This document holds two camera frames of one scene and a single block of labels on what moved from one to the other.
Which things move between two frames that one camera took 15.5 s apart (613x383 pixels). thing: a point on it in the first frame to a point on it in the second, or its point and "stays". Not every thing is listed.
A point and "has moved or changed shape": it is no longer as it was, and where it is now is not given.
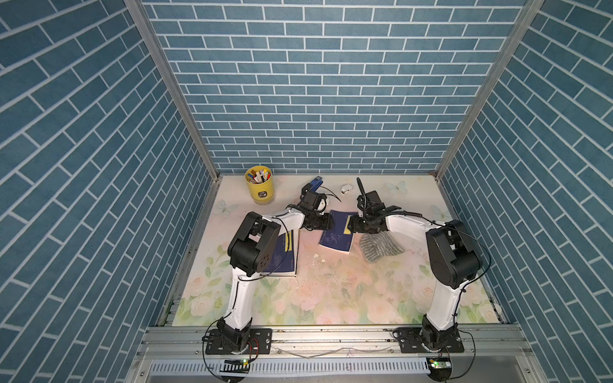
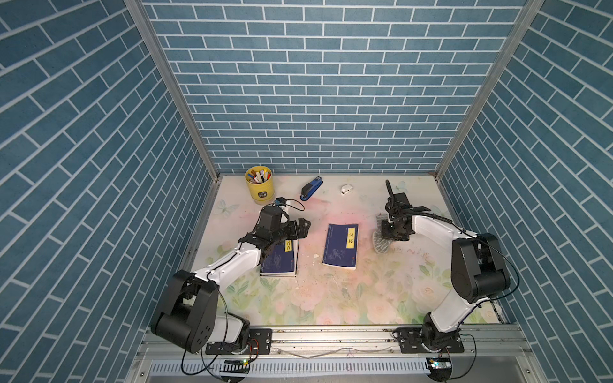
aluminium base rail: x=195 y=342 stays
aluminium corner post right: x=527 y=15 stays
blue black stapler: x=316 y=183 stays
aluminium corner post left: x=152 y=41 stays
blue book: x=285 y=258 stays
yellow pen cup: x=259 y=179 stays
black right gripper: x=353 y=225 to x=385 y=235
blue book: x=338 y=237 has moved or changed shape
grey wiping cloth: x=377 y=246 has moved or changed shape
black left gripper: x=326 y=225 to x=302 y=231
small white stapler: x=346 y=188 stays
